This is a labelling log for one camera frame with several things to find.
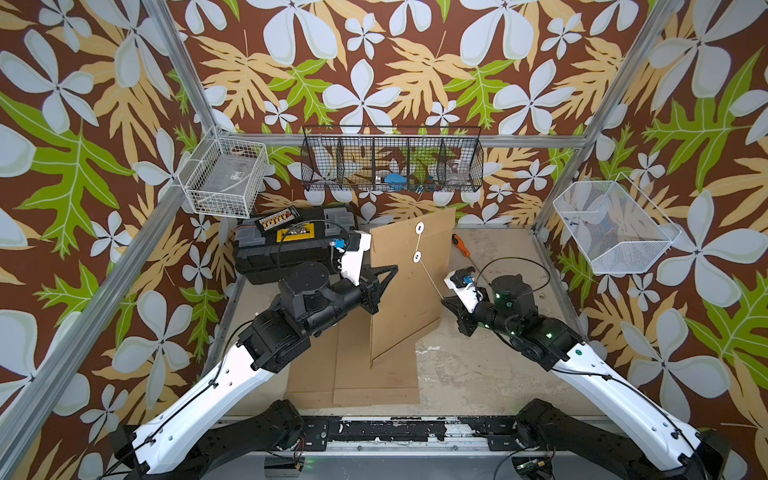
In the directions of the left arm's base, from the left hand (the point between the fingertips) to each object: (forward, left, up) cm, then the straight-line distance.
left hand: (397, 266), depth 57 cm
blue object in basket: (+46, -1, -15) cm, 49 cm away
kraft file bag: (-11, +10, -41) cm, 43 cm away
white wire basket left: (+37, +49, -7) cm, 62 cm away
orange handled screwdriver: (+41, -26, -39) cm, 62 cm away
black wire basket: (+54, 0, -11) cm, 55 cm away
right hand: (+3, -12, -18) cm, 22 cm away
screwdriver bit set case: (+35, +38, -22) cm, 56 cm away
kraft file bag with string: (-8, +23, -41) cm, 47 cm away
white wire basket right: (+25, -63, -14) cm, 69 cm away
